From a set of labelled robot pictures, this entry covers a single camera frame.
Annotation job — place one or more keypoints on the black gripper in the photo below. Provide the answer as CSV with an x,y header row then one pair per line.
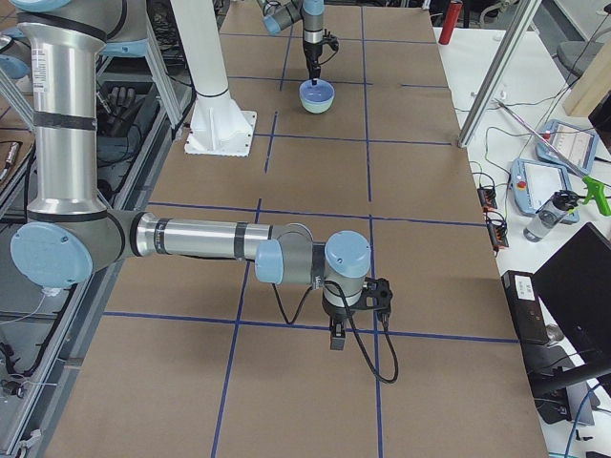
x,y
312,52
335,314

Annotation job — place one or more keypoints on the far blue teach pendant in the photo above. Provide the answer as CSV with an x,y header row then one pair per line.
x,y
577,144

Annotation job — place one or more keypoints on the green bowl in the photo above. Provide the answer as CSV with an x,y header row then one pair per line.
x,y
316,103

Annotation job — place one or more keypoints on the near blue teach pendant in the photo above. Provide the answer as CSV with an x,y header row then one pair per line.
x,y
533,182

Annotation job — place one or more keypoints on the black computer box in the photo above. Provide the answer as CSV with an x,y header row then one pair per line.
x,y
524,306

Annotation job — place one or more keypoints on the blue teach pendant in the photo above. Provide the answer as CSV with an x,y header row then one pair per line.
x,y
577,144
533,182

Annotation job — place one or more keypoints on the clear water bottle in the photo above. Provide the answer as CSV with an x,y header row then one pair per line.
x,y
550,214

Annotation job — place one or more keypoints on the orange black connector block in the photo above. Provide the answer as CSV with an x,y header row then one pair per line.
x,y
497,230
487,198

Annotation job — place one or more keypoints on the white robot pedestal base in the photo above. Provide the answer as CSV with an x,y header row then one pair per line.
x,y
218,126

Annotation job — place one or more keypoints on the green handled reacher grabber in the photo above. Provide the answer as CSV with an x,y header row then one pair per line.
x,y
595,189

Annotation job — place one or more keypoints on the black monitor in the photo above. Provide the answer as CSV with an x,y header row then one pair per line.
x,y
574,285

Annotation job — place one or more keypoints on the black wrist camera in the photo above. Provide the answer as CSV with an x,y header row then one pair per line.
x,y
332,41
376,296

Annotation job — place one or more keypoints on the aluminium frame post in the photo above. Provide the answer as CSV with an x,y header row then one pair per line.
x,y
508,45

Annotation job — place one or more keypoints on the red bottle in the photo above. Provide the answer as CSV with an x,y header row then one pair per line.
x,y
450,20

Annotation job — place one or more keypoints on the blue bowl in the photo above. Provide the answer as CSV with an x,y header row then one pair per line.
x,y
322,87

